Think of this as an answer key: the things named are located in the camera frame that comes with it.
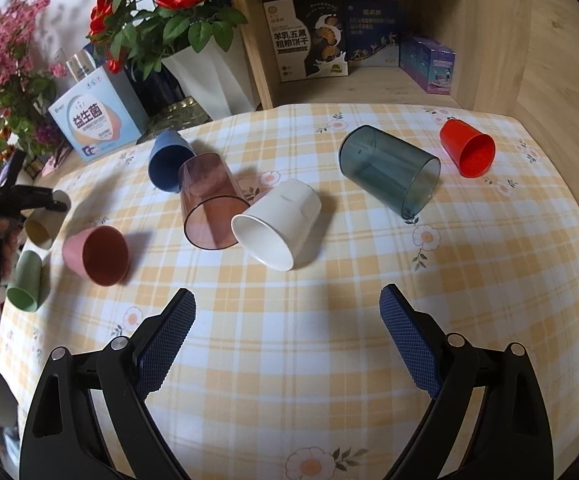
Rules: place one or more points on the pink plastic cup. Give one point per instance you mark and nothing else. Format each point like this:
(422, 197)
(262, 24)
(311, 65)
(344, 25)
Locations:
(99, 255)

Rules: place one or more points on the green gold patterned box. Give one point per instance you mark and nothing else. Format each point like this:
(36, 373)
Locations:
(178, 116)

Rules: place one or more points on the pink cherry blossom arrangement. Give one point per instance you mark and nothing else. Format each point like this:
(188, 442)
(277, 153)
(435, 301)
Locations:
(26, 90)

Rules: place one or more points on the transparent brown cup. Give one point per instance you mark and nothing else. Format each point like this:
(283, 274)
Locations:
(210, 198)

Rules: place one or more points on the white plastic cup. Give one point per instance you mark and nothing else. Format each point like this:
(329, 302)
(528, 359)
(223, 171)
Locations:
(275, 228)

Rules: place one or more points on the black white biscuit box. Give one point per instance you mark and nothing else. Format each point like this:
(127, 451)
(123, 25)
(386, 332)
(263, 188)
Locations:
(308, 38)

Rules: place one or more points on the light blue probiotic box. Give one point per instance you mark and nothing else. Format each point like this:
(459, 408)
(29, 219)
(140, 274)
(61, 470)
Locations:
(100, 114)

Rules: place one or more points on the dark blue silver box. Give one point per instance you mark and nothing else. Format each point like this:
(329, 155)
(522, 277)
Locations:
(82, 63)

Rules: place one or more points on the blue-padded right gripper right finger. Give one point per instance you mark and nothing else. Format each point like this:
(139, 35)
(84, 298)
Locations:
(512, 434)

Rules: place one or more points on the dark blue snack box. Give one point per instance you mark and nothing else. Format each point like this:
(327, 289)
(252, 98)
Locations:
(373, 31)

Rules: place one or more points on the beige plastic cup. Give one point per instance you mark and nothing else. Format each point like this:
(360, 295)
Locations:
(43, 226)

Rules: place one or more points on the green plastic cup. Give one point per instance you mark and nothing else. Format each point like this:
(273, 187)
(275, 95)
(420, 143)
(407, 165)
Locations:
(23, 291)

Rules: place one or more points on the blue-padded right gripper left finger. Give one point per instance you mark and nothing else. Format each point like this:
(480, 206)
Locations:
(62, 437)

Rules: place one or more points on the wooden shelf unit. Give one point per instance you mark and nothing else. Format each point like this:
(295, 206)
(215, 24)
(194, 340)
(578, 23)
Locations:
(514, 57)

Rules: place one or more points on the red rose bouquet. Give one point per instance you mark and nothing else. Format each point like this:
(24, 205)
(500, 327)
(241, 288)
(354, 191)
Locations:
(140, 34)

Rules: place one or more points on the white angular vase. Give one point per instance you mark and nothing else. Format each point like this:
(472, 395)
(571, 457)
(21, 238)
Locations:
(220, 81)

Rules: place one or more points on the red plastic cup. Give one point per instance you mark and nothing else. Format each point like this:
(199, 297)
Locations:
(471, 150)

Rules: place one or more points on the transparent grey-green cup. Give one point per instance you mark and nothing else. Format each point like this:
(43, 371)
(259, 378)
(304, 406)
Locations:
(400, 175)

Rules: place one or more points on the blue plastic cup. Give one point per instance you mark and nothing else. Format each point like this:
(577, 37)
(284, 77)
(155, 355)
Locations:
(168, 154)

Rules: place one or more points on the purple small box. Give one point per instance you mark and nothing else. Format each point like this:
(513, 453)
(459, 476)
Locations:
(429, 63)

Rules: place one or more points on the yellow plaid floral tablecloth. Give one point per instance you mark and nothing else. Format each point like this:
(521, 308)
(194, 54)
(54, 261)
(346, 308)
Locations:
(292, 375)

